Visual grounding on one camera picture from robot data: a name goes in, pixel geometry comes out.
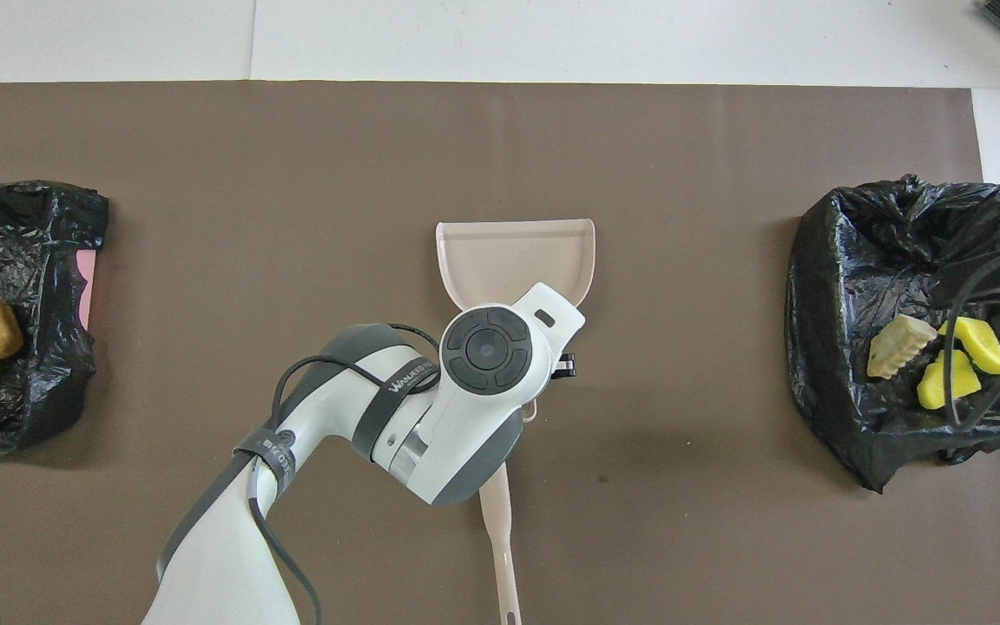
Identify black bag lined bin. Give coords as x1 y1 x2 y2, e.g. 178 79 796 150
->
785 174 1000 495

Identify beige sponge chunk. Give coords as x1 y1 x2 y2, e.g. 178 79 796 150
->
866 314 938 380

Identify beige plastic dustpan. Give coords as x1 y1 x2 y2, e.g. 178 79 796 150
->
435 218 596 424

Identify brown table mat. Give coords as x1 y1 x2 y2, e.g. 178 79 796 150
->
0 81 1000 625

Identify black bag pink bin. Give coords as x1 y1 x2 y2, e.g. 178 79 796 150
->
0 180 110 456

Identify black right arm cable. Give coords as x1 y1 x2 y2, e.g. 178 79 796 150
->
943 240 1000 428

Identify beige brush black bristles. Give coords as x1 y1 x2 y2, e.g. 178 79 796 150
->
477 460 523 625

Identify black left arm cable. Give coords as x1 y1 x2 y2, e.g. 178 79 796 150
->
246 323 442 625

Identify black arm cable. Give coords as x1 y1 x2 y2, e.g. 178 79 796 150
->
943 240 1000 428
246 323 442 625

